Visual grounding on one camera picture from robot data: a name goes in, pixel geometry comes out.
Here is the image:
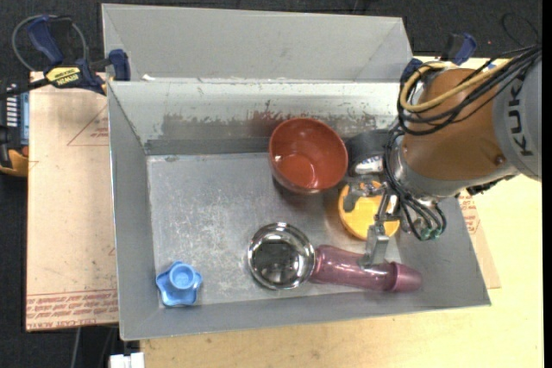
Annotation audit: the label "purple plastic bottle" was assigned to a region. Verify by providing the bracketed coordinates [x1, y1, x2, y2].
[308, 244, 423, 294]

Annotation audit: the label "blue star-shaped cap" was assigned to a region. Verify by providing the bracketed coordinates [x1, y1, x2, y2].
[154, 260, 204, 309]

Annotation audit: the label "grey metal bin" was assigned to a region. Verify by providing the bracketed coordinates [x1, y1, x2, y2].
[101, 3, 492, 341]

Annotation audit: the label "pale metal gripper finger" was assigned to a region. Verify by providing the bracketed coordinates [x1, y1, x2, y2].
[343, 180, 383, 213]
[359, 227, 391, 271]

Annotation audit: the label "yellow round lid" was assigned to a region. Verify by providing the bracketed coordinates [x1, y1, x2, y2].
[337, 180, 402, 241]

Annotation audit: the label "red-brown bowl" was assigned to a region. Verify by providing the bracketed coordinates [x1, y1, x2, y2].
[267, 117, 349, 195]

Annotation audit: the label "brown cardboard board red print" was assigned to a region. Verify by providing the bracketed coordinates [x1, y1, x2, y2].
[24, 71, 502, 333]

